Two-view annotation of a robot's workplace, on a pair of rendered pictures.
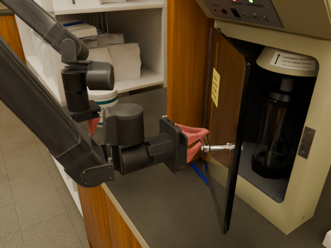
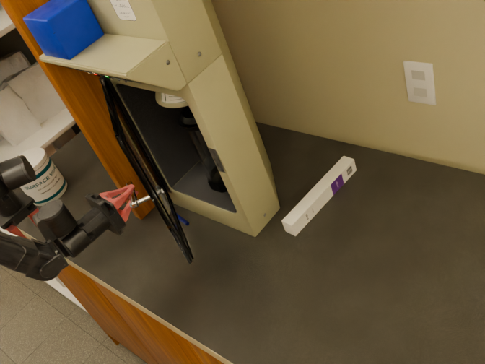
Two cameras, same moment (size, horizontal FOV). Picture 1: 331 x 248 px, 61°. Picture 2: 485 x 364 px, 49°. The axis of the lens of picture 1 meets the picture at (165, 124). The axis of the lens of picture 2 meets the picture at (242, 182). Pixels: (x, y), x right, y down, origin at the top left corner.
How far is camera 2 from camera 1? 0.70 m
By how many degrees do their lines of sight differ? 11
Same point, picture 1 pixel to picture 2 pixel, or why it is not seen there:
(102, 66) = (13, 163)
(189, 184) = (162, 227)
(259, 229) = (232, 243)
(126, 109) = (49, 209)
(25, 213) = (14, 344)
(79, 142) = (25, 251)
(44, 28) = not seen: outside the picture
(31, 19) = not seen: outside the picture
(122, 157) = (66, 245)
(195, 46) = (96, 95)
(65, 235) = (79, 345)
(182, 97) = (111, 147)
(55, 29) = not seen: outside the picture
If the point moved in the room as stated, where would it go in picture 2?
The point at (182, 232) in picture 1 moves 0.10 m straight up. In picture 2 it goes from (163, 276) to (146, 252)
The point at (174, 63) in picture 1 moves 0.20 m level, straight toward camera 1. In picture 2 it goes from (83, 123) to (85, 167)
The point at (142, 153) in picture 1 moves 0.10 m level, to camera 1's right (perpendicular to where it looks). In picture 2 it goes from (81, 235) to (124, 215)
